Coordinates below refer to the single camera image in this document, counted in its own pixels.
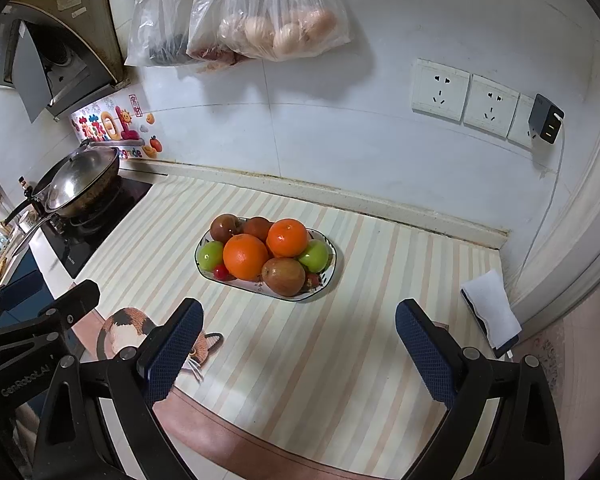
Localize pink patterned cloth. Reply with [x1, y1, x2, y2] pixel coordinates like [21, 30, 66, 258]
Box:
[510, 310, 583, 411]

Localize person's left forearm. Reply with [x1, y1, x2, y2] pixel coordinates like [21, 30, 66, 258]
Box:
[15, 402, 43, 443]

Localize small green apple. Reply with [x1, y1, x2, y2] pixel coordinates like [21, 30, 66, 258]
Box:
[197, 241, 226, 272]

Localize plastic bag of meat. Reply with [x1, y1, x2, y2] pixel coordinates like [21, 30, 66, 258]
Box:
[187, 0, 251, 68]

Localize dark red apple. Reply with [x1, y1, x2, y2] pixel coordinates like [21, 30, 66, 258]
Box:
[242, 216, 273, 241]

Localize clear plastic bag dark contents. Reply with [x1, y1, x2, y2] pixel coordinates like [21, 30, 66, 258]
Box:
[125, 0, 206, 68]

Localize black charger plug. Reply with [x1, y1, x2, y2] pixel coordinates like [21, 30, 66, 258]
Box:
[528, 93, 565, 145]

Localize large green apple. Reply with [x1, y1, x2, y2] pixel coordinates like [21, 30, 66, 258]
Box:
[298, 240, 331, 273]

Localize reddish brown apple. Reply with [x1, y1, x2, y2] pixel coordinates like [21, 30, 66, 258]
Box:
[261, 257, 306, 297]
[210, 213, 244, 243]

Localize large orange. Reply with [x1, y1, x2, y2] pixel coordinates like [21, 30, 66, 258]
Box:
[223, 234, 270, 281]

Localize plastic bag of eggs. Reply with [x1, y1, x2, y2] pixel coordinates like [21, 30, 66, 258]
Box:
[220, 0, 353, 61]

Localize floral ceramic plate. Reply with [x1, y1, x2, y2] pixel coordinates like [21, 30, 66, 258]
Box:
[195, 227, 337, 302]

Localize cat shaped mat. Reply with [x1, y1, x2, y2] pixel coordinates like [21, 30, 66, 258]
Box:
[96, 307, 224, 383]

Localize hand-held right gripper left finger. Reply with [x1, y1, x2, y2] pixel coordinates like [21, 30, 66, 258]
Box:
[32, 297, 205, 480]

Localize grey range hood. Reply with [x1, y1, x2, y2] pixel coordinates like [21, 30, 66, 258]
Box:
[0, 2, 126, 123]

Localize steel wok with lid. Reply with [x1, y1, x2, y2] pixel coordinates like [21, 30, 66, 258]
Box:
[2, 147, 121, 226]

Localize white charging cable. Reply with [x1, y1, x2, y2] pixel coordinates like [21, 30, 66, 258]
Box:
[519, 119, 567, 273]

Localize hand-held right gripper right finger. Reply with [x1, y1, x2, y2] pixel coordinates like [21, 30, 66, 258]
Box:
[395, 298, 566, 480]

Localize black glass stove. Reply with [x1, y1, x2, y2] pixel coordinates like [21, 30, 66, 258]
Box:
[40, 175, 153, 278]

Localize colourful wall sticker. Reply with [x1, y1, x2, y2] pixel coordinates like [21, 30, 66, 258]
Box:
[70, 92, 163, 160]

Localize white tissue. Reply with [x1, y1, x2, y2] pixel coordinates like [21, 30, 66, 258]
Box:
[462, 269, 522, 348]

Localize white wall socket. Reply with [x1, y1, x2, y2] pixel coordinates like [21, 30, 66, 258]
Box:
[411, 58, 472, 122]
[463, 74, 521, 140]
[507, 92, 538, 150]

